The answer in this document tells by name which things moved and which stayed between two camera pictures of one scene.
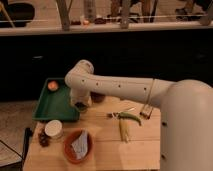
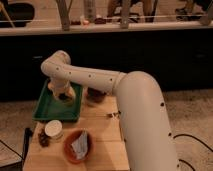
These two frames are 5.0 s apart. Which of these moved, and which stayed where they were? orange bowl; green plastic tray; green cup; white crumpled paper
Moved: green cup
Stayed: white crumpled paper; green plastic tray; orange bowl
